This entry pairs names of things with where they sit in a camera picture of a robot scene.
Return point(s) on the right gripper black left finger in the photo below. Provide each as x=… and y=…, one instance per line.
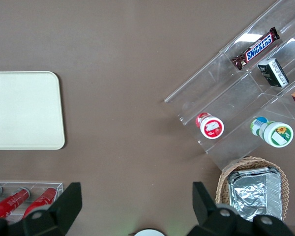
x=56, y=216

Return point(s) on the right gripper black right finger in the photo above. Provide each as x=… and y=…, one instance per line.
x=211, y=216

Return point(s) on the wicker basket with foil containers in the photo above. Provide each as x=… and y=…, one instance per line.
x=222, y=182

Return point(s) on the cream rectangular tray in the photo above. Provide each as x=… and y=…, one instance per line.
x=24, y=110

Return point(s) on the red drink bottle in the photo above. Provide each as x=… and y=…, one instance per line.
x=11, y=202
x=43, y=199

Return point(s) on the clear acrylic bottle rack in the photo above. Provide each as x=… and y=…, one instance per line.
x=60, y=186

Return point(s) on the aluminium foil food container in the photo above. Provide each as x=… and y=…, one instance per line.
x=250, y=194

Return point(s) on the red lid yogurt bottle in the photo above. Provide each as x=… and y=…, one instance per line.
x=211, y=126

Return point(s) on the green lid yogurt bottle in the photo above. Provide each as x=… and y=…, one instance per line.
x=277, y=134

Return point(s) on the clear acrylic stepped display stand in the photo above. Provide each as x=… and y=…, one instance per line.
x=236, y=98

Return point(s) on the small black carton box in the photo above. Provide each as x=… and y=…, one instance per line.
x=273, y=73

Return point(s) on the Snickers chocolate bar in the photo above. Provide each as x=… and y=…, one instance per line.
x=258, y=48

